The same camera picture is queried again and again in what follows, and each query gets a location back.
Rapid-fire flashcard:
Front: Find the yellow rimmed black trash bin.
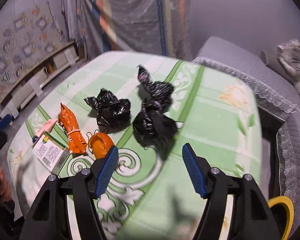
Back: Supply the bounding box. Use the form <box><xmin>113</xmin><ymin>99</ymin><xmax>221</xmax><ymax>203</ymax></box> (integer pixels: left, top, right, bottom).
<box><xmin>268</xmin><ymin>196</ymin><xmax>294</xmax><ymax>240</ymax></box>

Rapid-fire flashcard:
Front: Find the grey quilted sofa cover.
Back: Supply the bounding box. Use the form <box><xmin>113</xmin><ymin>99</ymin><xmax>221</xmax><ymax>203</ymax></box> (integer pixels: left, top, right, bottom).
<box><xmin>193</xmin><ymin>36</ymin><xmax>300</xmax><ymax>231</ymax></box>

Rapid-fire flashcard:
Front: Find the pink wrapper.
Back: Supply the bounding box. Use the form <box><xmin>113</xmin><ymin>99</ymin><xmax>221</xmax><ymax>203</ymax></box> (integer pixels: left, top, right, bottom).
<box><xmin>32</xmin><ymin>119</ymin><xmax>57</xmax><ymax>143</ymax></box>

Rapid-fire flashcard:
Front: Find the orange plastic cup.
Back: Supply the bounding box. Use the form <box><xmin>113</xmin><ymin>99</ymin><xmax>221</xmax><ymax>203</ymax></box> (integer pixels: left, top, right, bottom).
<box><xmin>88</xmin><ymin>132</ymin><xmax>115</xmax><ymax>159</ymax></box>

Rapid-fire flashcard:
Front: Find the orange snack bag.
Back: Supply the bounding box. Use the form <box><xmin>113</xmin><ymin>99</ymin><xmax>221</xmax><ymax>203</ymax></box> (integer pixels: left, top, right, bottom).
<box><xmin>58</xmin><ymin>103</ymin><xmax>87</xmax><ymax>154</ymax></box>

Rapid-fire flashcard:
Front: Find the person's left hand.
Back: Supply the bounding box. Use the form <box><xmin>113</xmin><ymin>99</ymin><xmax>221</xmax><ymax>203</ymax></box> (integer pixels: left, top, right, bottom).
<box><xmin>0</xmin><ymin>167</ymin><xmax>12</xmax><ymax>202</ymax></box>

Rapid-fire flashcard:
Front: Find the small black plastic bag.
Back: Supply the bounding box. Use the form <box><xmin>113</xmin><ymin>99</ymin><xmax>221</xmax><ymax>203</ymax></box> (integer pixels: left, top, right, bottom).
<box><xmin>84</xmin><ymin>88</ymin><xmax>131</xmax><ymax>128</ymax></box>

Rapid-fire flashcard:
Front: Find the low wooden shelf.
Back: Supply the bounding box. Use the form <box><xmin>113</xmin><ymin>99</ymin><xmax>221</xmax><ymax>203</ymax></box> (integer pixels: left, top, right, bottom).
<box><xmin>0</xmin><ymin>40</ymin><xmax>80</xmax><ymax>119</ymax></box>

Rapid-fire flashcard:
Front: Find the floral patterned wall cloth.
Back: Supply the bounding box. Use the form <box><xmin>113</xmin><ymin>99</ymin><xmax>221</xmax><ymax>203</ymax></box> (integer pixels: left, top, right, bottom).
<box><xmin>0</xmin><ymin>1</ymin><xmax>68</xmax><ymax>105</ymax></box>

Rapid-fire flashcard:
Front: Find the green patterned tablecloth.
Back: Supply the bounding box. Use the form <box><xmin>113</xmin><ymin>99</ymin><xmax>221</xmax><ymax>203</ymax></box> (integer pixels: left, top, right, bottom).
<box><xmin>7</xmin><ymin>52</ymin><xmax>262</xmax><ymax>239</ymax></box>

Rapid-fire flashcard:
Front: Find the striped grey sheet hanging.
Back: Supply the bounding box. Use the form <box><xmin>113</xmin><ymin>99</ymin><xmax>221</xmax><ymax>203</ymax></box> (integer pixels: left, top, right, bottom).
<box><xmin>62</xmin><ymin>0</ymin><xmax>192</xmax><ymax>60</ymax></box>

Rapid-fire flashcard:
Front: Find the white green printed box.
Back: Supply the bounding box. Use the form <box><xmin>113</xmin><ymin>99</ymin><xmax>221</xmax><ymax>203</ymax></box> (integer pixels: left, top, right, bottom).
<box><xmin>32</xmin><ymin>132</ymin><xmax>70</xmax><ymax>175</ymax></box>

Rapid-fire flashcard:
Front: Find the plush tiger toy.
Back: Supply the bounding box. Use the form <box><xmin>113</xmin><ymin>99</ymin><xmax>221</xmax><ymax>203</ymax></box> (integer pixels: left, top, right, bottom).
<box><xmin>276</xmin><ymin>39</ymin><xmax>300</xmax><ymax>81</ymax></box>

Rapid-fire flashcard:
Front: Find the grey bolster pillow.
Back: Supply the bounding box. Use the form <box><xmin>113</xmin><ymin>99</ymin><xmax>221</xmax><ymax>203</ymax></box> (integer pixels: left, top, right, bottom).
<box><xmin>260</xmin><ymin>51</ymin><xmax>295</xmax><ymax>85</ymax></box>

